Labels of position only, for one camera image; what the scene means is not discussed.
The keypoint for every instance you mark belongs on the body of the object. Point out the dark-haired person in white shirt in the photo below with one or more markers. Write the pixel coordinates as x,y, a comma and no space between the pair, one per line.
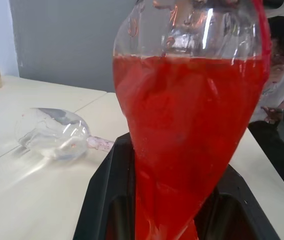
279,75

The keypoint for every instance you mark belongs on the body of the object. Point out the clear wine glass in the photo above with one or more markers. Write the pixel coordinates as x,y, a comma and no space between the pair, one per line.
57,135

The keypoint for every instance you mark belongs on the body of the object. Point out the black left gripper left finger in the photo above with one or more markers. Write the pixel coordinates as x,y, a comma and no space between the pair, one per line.
111,180

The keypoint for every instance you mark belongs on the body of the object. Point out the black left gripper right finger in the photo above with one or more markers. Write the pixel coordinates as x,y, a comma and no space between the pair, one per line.
236,200

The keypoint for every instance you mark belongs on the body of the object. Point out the clear plastic bottle red drink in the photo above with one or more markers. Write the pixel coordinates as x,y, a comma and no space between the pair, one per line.
181,112

